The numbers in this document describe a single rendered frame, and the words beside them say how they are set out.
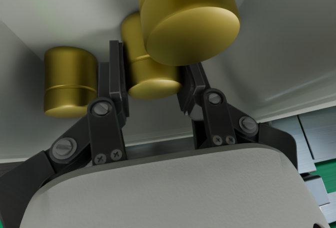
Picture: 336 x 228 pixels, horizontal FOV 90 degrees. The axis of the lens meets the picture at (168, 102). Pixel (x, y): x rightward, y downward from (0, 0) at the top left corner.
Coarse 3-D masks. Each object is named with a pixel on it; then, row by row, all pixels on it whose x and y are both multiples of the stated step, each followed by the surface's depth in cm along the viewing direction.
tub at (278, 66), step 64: (0, 0) 8; (64, 0) 8; (128, 0) 9; (256, 0) 9; (320, 0) 7; (0, 64) 9; (256, 64) 10; (320, 64) 7; (0, 128) 9; (64, 128) 13; (128, 128) 14
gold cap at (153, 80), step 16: (128, 16) 10; (128, 32) 10; (128, 48) 9; (144, 48) 9; (128, 64) 9; (144, 64) 9; (160, 64) 9; (128, 80) 9; (144, 80) 9; (160, 80) 9; (176, 80) 9; (144, 96) 11; (160, 96) 11
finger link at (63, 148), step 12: (120, 48) 10; (120, 60) 9; (108, 72) 9; (120, 72) 9; (108, 84) 9; (120, 84) 8; (108, 96) 9; (120, 96) 8; (120, 108) 8; (84, 120) 8; (120, 120) 9; (72, 132) 7; (84, 132) 8; (60, 144) 7; (72, 144) 7; (84, 144) 7; (60, 156) 7; (72, 156) 7
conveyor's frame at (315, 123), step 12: (324, 108) 15; (300, 120) 14; (312, 120) 15; (324, 120) 15; (312, 132) 14; (324, 132) 15; (144, 144) 21; (156, 144) 21; (168, 144) 21; (180, 144) 21; (192, 144) 22; (312, 144) 14; (324, 144) 14; (132, 156) 20; (144, 156) 20; (312, 156) 14; (324, 156) 14; (0, 168) 17
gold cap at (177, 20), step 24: (144, 0) 5; (168, 0) 5; (192, 0) 4; (216, 0) 5; (144, 24) 5; (168, 24) 5; (192, 24) 5; (216, 24) 5; (168, 48) 6; (192, 48) 6; (216, 48) 7
